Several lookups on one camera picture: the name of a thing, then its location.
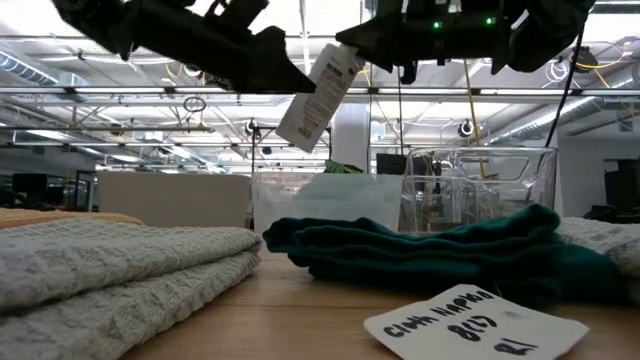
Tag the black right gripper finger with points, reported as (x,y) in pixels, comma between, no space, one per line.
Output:
(375,42)

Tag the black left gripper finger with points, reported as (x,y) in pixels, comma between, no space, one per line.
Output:
(270,70)

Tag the white plastic bottle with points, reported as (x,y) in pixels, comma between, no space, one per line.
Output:
(315,110)

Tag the dark green cloth napkin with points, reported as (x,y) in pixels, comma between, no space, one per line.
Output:
(425,260)

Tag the orange cloth napkin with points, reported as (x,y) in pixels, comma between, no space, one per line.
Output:
(60,217)

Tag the grey waffle towel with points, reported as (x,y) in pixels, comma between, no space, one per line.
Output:
(125,260)
(610,245)

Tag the white handwritten napkin tag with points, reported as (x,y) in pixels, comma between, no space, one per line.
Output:
(475,325)

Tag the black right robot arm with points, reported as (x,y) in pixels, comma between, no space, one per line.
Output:
(550,30)

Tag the artificial striped green plant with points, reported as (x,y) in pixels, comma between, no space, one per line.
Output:
(340,168)

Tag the frosted translucent plastic bin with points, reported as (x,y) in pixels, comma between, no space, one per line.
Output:
(345,200)

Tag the clear plastic bin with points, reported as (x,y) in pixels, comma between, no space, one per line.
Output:
(540,175)

